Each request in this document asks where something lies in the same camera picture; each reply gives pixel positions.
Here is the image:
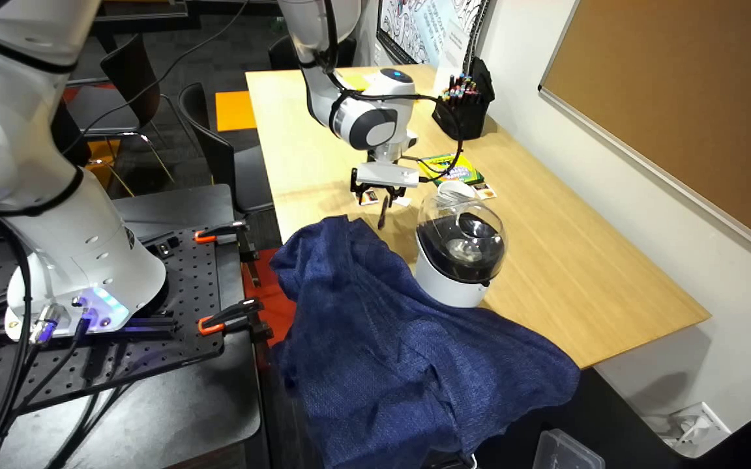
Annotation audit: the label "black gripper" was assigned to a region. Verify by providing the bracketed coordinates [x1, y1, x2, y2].
[350, 180, 418, 209]

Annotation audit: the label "white cup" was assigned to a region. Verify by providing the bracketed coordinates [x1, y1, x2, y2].
[433, 176, 499, 212]

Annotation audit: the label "colourful marker box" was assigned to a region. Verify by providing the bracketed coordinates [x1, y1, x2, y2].
[413, 150, 491, 190]

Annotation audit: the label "black pencil holder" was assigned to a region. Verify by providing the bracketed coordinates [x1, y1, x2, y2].
[431, 55, 499, 143]

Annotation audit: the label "black office chair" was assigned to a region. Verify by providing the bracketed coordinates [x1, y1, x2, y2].
[61, 31, 181, 186]
[178, 80, 275, 216]

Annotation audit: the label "dark blue cloth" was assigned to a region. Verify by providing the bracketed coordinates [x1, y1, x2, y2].
[268, 216, 584, 469]

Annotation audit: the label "orange box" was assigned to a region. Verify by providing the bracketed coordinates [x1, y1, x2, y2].
[212, 87, 262, 134]

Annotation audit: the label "whiteboard with drawings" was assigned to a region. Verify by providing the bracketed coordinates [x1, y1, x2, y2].
[375, 0, 493, 73]

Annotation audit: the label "orange black clamp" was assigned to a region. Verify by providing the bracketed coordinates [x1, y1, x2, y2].
[190, 218, 251, 250]
[197, 296, 275, 341]

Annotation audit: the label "clear plastic container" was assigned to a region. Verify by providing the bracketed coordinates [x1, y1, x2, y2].
[529, 424, 611, 469]

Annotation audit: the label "brown cork board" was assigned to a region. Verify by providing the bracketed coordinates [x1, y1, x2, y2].
[538, 0, 751, 282]

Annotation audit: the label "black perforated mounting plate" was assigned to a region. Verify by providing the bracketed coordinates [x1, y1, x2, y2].
[0, 227, 227, 431]

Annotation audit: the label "white tray with cables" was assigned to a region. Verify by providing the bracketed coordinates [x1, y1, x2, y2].
[641, 397, 734, 457]

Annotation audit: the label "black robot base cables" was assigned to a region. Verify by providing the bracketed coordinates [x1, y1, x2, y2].
[0, 205, 137, 469]

